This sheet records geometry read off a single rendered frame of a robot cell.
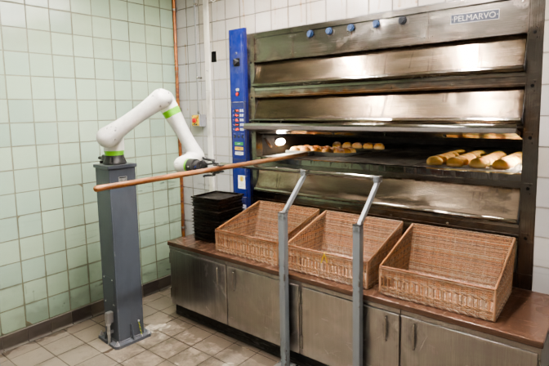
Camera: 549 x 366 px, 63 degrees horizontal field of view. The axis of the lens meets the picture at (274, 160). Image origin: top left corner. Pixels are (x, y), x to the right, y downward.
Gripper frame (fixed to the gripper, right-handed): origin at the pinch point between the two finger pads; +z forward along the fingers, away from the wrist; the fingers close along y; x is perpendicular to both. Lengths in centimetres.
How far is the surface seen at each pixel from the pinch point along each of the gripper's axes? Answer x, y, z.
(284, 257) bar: -9, 50, 43
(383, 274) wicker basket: -19, 50, 99
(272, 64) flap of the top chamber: -70, -67, -15
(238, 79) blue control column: -64, -58, -44
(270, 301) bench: -14, 81, 27
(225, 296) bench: -14, 89, -12
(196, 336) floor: -3, 119, -31
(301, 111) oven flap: -68, -33, 13
